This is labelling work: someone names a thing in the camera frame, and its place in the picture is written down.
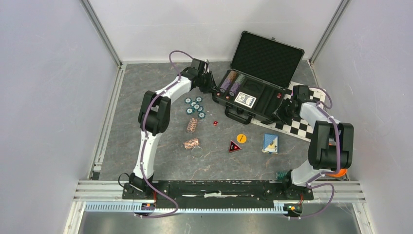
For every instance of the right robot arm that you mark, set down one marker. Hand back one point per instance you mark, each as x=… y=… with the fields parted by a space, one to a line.
x=331 y=143

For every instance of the purple chip stack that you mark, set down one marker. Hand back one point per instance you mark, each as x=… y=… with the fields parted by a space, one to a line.
x=225 y=84
x=234 y=88

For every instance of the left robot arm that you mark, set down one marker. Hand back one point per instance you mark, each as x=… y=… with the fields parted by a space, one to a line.
x=154 y=118

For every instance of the black poker set case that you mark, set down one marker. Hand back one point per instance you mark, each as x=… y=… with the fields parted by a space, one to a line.
x=269 y=66

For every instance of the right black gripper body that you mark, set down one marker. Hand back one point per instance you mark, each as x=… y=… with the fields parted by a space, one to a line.
x=284 y=113

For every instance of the red triangular card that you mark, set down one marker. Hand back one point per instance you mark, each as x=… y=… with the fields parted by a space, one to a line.
x=233 y=147

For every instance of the clear round lid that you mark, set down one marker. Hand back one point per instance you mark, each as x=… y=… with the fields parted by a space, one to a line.
x=197 y=152

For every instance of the blue card deck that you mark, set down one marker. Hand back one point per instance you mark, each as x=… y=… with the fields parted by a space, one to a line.
x=270 y=144
x=245 y=100

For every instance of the black white checkered board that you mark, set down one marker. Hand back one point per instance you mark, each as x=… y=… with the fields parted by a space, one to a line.
x=299 y=128

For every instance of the blue card deck in case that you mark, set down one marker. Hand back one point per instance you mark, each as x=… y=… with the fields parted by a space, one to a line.
x=245 y=100

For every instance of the yellow dealer button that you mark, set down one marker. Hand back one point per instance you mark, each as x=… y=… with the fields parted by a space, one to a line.
x=241 y=138

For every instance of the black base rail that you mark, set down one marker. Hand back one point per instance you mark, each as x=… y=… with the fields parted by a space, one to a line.
x=218 y=194

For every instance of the pink chip stack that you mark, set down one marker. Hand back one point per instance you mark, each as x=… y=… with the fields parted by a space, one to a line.
x=192 y=124
x=192 y=143

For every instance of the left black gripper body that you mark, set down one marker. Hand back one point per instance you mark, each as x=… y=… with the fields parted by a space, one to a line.
x=207 y=83

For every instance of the brown chip stack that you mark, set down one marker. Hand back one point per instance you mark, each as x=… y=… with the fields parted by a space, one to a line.
x=231 y=76

